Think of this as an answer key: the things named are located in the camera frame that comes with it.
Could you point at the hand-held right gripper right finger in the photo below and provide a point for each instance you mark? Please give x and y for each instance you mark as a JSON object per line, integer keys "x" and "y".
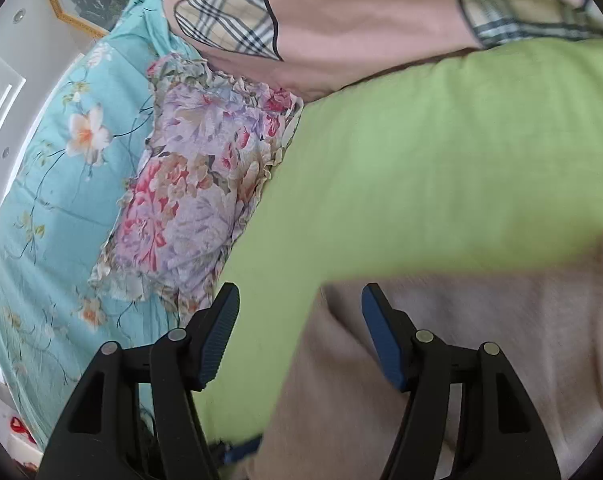
{"x": 381, "y": 340}

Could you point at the green blanket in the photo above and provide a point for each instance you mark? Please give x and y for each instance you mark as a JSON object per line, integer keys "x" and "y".
{"x": 406, "y": 170}

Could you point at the turquoise floral quilt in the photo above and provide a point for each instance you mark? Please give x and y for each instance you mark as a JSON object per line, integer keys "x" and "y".
{"x": 56, "y": 200}

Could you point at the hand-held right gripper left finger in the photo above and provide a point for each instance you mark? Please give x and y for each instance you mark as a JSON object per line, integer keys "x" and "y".
{"x": 220, "y": 336}

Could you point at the floral ruffled pillow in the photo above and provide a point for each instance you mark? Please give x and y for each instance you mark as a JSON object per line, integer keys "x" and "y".
{"x": 201, "y": 180}

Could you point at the beige small garment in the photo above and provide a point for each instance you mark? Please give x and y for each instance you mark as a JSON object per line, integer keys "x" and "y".
{"x": 481, "y": 360}

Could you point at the pink plaid-patch pillow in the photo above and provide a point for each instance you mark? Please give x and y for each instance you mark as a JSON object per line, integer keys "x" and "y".
{"x": 356, "y": 15}

